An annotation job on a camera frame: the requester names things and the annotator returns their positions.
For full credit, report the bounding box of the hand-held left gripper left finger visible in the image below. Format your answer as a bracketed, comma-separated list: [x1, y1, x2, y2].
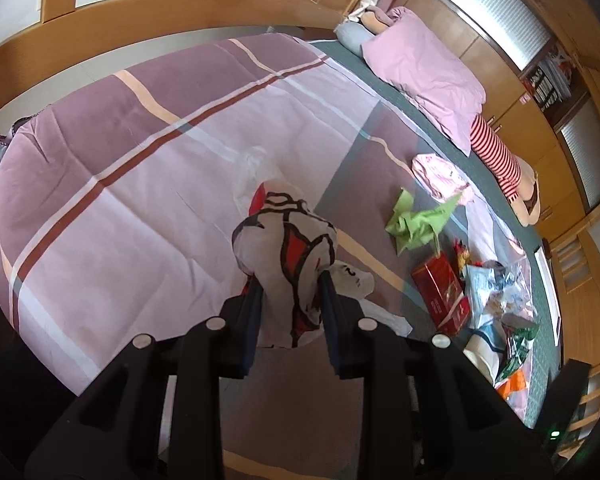
[25, 277, 266, 480]

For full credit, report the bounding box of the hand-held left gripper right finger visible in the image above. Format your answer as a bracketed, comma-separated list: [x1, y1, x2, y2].
[319, 270, 566, 480]

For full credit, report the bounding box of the white printed plastic bag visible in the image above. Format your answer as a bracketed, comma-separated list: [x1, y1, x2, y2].
[231, 147, 339, 349]

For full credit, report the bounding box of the red carton box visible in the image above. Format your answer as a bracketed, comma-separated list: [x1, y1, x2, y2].
[411, 254, 472, 337]

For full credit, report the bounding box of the orange wrapper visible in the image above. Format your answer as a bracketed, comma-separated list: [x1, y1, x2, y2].
[497, 370, 527, 401]

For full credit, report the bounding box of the green snack wrapper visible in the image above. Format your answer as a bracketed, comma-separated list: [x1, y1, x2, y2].
[495, 320, 540, 383]

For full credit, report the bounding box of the white flat panel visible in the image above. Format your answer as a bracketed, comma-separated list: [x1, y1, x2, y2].
[534, 247, 562, 347]

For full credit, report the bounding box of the green crumpled paper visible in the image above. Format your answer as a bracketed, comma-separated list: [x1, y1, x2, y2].
[384, 187, 463, 256]

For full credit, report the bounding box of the clear blue-printed plastic bag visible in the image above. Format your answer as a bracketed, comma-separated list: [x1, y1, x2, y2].
[462, 257, 538, 331]

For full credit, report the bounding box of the red snack wrapper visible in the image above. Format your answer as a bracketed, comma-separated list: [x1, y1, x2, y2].
[452, 240, 475, 277]

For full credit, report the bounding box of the pink striped blanket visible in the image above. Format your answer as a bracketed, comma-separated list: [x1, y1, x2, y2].
[0, 32, 541, 480]

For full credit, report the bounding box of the pink crumpled bag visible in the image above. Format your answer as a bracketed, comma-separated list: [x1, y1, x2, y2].
[411, 154, 473, 206]

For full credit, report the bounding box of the green mattress cover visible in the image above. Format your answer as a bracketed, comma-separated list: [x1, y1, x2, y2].
[307, 39, 565, 428]

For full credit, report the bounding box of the striped plush doll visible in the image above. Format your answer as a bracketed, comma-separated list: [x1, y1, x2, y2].
[360, 6, 540, 226]

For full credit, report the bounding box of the frosted glass window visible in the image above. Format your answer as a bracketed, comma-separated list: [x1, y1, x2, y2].
[424, 0, 552, 72]
[560, 102, 600, 209]

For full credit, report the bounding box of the pink pillow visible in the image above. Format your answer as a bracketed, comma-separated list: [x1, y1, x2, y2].
[361, 6, 487, 157]

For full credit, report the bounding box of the grey-blue pillow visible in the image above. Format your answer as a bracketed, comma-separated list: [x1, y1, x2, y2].
[336, 22, 376, 56]

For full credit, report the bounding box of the stack of books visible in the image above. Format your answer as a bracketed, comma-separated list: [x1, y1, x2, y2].
[520, 42, 583, 111]

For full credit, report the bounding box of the wooden bed frame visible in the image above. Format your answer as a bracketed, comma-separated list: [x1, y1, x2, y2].
[0, 0, 600, 461]

